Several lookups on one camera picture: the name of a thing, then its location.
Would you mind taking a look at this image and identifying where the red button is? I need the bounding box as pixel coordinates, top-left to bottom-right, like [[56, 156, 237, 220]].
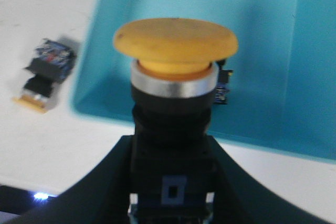
[[214, 59, 234, 105]]

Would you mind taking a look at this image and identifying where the light blue plastic box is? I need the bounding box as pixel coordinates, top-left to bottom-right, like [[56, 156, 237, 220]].
[[70, 0, 336, 166]]

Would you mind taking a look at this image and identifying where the yellow button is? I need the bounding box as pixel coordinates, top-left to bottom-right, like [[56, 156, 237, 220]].
[[12, 38, 77, 114], [113, 18, 238, 223]]

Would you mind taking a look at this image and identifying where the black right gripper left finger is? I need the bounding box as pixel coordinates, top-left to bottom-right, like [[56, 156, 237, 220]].
[[8, 136, 131, 223]]

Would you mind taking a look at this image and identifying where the black device with blue light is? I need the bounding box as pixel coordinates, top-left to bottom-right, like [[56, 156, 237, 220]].
[[1, 185, 56, 215]]

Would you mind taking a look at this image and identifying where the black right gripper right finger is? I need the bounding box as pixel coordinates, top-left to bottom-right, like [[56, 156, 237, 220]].
[[207, 136, 328, 223]]

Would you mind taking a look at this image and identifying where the yellow button lying front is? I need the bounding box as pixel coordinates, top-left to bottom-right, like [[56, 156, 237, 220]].
[[12, 38, 77, 114]]

